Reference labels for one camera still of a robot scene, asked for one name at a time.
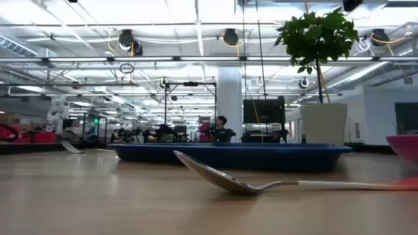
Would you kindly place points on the pink plastic plate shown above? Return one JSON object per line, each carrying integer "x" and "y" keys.
{"x": 406, "y": 147}

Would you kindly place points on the blue plastic tray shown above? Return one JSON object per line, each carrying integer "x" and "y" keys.
{"x": 228, "y": 158}

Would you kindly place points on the person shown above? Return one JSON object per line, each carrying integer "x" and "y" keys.
{"x": 220, "y": 130}

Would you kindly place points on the white square column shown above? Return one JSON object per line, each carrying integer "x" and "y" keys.
{"x": 229, "y": 104}

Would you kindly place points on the black monitor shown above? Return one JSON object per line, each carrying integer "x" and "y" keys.
{"x": 264, "y": 111}

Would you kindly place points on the potted green tree white pot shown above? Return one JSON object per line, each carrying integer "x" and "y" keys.
{"x": 323, "y": 124}

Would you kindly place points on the white humanoid robot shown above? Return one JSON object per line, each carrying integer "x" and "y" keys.
{"x": 58, "y": 112}

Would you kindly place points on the red box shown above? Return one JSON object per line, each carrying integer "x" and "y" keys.
{"x": 44, "y": 137}

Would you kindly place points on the red machine black hoop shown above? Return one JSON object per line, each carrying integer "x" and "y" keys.
{"x": 8, "y": 133}

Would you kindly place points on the black metal frame rig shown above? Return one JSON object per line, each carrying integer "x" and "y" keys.
{"x": 165, "y": 101}

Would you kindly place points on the black table edge rail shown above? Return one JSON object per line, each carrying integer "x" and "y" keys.
{"x": 32, "y": 147}

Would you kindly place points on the dark wall window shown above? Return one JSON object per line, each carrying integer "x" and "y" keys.
{"x": 406, "y": 122}

